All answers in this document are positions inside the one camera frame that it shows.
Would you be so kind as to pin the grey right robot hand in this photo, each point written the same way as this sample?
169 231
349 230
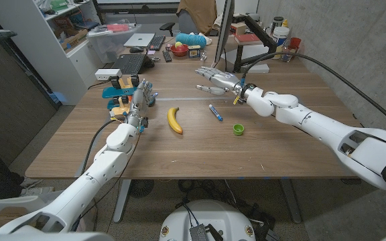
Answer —
226 82

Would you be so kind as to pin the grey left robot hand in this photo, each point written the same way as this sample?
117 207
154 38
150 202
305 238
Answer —
138 103

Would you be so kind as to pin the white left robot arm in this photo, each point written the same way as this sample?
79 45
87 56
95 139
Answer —
85 180

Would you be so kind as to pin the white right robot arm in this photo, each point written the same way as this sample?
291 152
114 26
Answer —
313 122

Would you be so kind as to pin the yellow banana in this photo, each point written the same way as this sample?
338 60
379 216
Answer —
173 122

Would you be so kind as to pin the small green cup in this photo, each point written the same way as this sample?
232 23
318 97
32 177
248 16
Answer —
238 130

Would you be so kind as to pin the red cup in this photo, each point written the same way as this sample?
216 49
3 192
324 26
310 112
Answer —
295 43

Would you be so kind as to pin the blue marker pen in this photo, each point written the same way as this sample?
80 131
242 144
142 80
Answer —
215 112

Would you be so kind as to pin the flat white box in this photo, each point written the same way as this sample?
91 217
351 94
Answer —
259 68

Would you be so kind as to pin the large black keyboard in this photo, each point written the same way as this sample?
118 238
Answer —
129 63

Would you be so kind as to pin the white power strip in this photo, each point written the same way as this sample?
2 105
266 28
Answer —
107 74

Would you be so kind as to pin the small printed box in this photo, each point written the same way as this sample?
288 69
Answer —
194 52

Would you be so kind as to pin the red book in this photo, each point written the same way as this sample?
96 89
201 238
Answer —
247 38

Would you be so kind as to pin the small brown box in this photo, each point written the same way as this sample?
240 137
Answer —
238 29

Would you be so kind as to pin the black computer mouse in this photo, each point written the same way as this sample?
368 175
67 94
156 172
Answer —
136 49

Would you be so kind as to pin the teal yarn roll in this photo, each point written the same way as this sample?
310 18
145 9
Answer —
191 40

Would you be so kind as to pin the black remote control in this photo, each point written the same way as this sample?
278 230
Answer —
167 56

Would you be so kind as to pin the red bowl with fruit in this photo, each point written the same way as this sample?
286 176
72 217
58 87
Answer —
179 52

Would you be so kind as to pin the black computer monitor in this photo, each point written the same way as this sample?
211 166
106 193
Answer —
226 23

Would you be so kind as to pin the small black keyboard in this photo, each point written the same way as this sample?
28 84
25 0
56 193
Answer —
157 43

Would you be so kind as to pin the silver laptop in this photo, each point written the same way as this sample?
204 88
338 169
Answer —
139 40

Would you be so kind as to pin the clear plastic storage bin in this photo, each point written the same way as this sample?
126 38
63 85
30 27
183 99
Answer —
109 45

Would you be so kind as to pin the clear glass jar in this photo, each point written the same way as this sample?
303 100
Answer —
288 55

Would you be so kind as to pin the white plastic tub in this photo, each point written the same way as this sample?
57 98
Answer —
280 37

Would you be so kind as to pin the grey office chair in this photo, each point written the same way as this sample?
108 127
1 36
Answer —
186 23

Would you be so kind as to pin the brown jacket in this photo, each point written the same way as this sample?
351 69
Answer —
198 13

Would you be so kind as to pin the black-lidded jar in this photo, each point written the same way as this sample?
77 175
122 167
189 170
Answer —
276 24

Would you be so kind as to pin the pink packet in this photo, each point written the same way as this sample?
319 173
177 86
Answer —
117 28

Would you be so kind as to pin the yellow bottle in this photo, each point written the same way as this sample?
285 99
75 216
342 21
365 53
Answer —
285 23

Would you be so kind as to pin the black floor fan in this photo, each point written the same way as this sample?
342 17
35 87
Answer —
141 188

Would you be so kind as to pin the cardboard box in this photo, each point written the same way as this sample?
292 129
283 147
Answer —
74 39

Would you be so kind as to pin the grey table leg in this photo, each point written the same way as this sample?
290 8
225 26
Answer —
291 202
122 201

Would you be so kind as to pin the white shelf cabinet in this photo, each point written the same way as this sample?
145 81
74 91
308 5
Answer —
45 60

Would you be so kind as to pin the white shoe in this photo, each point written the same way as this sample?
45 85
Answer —
37 191
31 182

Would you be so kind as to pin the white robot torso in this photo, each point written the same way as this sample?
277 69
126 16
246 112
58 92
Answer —
209 217

